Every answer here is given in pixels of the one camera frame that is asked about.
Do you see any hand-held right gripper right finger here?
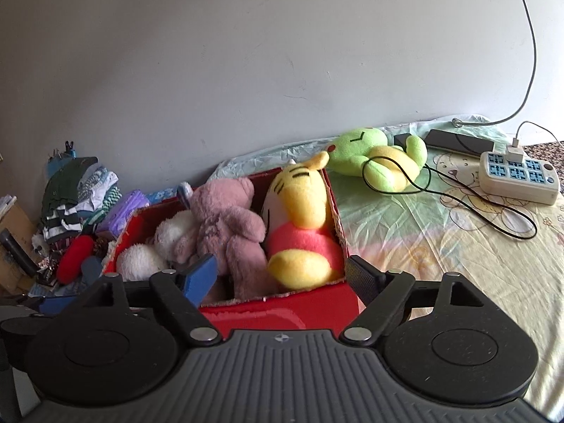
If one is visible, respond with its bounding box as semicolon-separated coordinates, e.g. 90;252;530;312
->
341;256;485;344

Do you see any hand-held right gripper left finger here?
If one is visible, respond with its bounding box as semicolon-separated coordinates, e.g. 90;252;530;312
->
77;253;221;347

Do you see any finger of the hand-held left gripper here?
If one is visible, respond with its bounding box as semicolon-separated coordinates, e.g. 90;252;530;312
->
41;293;87;317

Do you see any pink bear plush toy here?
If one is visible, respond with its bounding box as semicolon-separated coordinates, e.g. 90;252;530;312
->
174;177;283;300

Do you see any white fluffy plush toy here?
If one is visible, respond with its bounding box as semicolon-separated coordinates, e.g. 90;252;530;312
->
115;209;197;282

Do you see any red cardboard box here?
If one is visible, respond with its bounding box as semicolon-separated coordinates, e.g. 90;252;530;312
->
101;165;366;338

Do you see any yellow tiger plush toy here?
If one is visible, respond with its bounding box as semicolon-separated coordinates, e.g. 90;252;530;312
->
261;151;344;289

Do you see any red soft toy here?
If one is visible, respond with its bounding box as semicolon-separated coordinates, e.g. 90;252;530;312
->
56;235;95;285

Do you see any black tube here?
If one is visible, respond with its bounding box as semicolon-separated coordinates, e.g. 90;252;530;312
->
0;228;39;276

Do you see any blue floral packet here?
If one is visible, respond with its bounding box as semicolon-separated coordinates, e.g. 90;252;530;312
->
145;187;179;206

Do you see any brown cardboard box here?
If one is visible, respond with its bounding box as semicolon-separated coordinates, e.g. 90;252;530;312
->
0;194;42;296

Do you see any purple packet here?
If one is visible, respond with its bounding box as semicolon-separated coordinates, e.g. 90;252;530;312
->
96;189;151;241

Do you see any pile of clothes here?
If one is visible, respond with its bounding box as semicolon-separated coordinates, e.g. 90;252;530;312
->
42;141;119;243

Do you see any green frog plush toy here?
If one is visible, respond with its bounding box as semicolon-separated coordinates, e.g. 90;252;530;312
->
328;127;428;193

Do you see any black smartphone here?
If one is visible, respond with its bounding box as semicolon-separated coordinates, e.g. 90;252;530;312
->
425;129;496;157

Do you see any cream power strip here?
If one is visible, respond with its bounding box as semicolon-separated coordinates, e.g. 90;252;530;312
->
479;151;561;206

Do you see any dark patterned blanket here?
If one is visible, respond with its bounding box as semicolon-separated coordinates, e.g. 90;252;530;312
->
524;140;564;186

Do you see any black cable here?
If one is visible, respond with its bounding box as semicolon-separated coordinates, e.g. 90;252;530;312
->
362;141;538;241

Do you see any grey wall cable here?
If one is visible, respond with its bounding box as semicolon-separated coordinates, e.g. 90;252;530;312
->
452;0;538;128

